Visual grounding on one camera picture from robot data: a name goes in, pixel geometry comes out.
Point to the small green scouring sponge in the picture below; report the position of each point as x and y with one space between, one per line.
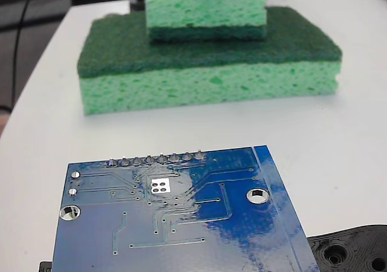
205 12

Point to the large green scouring sponge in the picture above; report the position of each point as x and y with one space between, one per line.
193 84

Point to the blue printed circuit board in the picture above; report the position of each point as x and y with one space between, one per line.
169 223

